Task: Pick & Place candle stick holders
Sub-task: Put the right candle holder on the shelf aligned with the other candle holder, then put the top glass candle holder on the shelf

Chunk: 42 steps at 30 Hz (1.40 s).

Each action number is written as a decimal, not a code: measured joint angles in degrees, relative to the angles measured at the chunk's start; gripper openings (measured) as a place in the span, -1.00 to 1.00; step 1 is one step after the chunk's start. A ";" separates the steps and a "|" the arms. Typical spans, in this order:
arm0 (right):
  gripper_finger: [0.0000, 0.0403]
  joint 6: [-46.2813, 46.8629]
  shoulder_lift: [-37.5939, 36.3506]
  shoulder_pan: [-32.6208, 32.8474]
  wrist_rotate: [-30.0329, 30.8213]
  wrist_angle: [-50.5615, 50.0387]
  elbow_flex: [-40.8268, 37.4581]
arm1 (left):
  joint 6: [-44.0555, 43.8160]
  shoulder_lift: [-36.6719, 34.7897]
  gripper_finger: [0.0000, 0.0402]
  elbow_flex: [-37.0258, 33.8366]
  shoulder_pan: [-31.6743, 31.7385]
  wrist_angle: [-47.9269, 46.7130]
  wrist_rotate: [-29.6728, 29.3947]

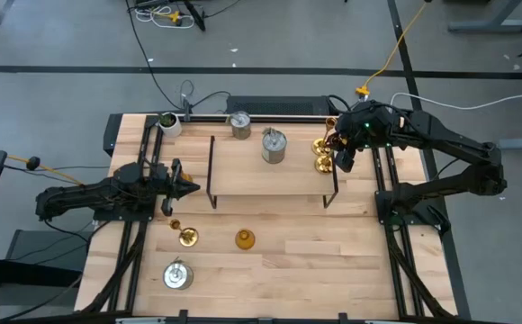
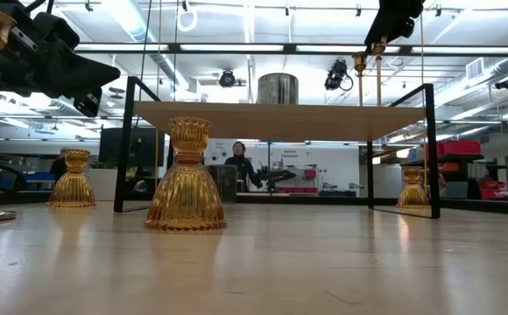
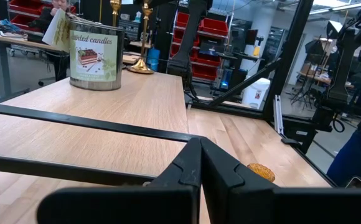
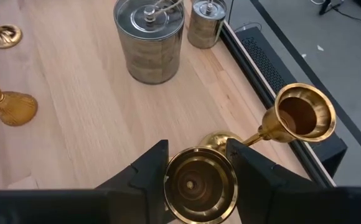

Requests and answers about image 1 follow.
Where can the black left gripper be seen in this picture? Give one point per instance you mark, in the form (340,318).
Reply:
(169,189)

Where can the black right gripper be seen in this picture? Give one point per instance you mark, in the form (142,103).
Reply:
(346,159)

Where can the small plant in white pot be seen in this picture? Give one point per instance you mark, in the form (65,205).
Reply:
(171,128)

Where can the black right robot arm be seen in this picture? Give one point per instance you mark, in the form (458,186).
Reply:
(459,144)

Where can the tall brass candlestick holder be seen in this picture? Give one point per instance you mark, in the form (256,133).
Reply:
(189,237)
(323,165)
(319,146)

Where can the wooden desk with grey legs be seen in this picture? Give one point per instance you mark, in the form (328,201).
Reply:
(490,25)

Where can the scented candle tin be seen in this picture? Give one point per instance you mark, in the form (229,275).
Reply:
(273,148)
(241,128)
(177,275)

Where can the black aluminium rig frame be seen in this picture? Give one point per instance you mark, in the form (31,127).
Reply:
(111,135)

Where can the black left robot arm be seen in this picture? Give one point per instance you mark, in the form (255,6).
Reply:
(85,195)

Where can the silver aluminium extrusion bar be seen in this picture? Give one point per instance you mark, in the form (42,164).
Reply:
(139,321)
(384,322)

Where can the wooden shelf riser black frame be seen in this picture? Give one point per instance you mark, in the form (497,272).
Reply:
(252,175)

